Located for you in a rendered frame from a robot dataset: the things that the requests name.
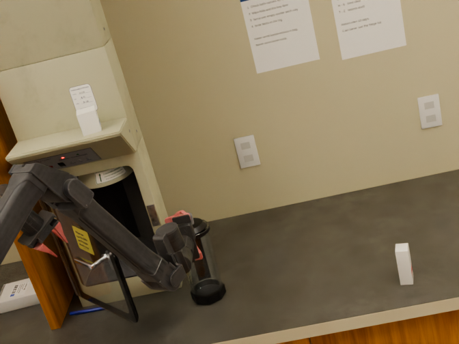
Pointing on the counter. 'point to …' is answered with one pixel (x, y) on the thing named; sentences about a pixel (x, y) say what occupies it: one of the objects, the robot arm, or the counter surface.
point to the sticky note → (82, 239)
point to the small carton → (89, 120)
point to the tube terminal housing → (105, 92)
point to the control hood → (77, 143)
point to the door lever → (90, 261)
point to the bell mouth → (105, 177)
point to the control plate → (68, 158)
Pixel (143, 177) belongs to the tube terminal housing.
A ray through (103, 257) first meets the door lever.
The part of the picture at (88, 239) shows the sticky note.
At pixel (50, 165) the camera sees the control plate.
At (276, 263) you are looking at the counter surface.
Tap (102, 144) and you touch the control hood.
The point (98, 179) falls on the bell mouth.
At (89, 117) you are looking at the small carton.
